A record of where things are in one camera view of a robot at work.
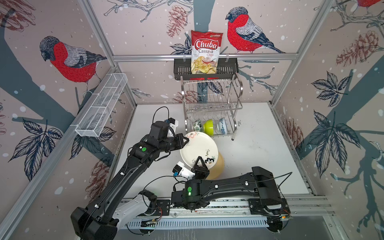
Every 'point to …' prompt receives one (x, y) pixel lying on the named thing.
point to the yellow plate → (216, 171)
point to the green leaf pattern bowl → (197, 126)
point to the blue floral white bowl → (221, 127)
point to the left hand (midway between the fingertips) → (189, 141)
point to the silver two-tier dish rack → (210, 105)
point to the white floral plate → (202, 144)
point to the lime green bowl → (208, 127)
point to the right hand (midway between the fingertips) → (198, 163)
